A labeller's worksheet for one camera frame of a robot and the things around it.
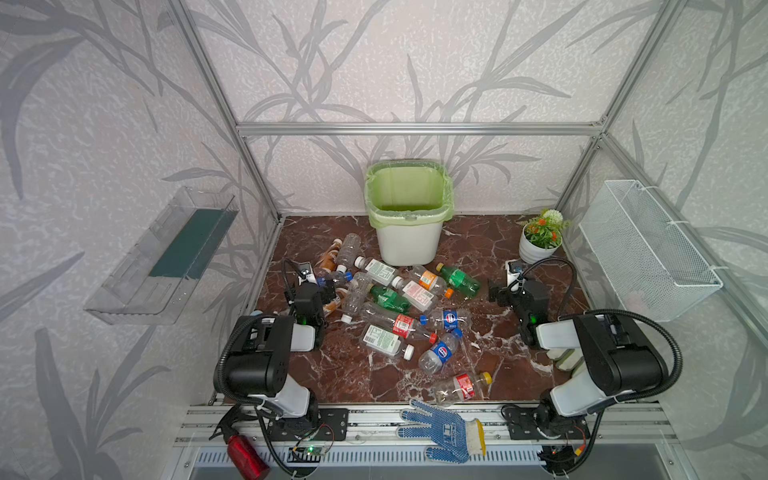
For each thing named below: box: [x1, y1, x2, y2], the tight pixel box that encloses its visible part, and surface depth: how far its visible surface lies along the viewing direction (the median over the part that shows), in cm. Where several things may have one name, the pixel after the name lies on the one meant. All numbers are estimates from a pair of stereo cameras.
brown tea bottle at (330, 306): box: [322, 296, 340, 315], surface depth 92 cm
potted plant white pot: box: [519, 208, 570, 265], surface depth 100 cm
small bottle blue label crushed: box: [430, 307, 473, 332], surface depth 89 cm
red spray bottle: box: [209, 405, 271, 480], surface depth 69 cm
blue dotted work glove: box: [396, 398, 486, 464], surface depth 74 cm
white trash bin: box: [376, 221, 443, 267], surface depth 101 cm
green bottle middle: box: [370, 285, 412, 315], surface depth 96 cm
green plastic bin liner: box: [365, 160, 455, 229], surface depth 98 cm
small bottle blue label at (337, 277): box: [317, 271, 355, 288], surface depth 100 cm
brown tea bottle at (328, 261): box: [315, 238, 343, 275], surface depth 104 cm
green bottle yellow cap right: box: [436, 262, 481, 300], surface depth 99 cm
